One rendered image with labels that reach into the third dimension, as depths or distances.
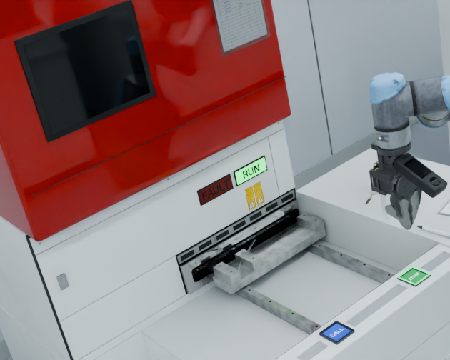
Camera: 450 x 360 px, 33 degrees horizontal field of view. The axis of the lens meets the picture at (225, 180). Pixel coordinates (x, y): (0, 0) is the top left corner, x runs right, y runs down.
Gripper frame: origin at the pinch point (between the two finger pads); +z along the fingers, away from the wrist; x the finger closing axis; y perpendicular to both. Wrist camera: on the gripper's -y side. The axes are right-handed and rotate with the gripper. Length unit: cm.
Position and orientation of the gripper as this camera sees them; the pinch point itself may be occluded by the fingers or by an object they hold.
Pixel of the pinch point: (410, 225)
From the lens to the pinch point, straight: 177.4
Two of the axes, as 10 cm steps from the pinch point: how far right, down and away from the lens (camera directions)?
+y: -6.0, -2.3, 7.6
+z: 2.0, 8.8, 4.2
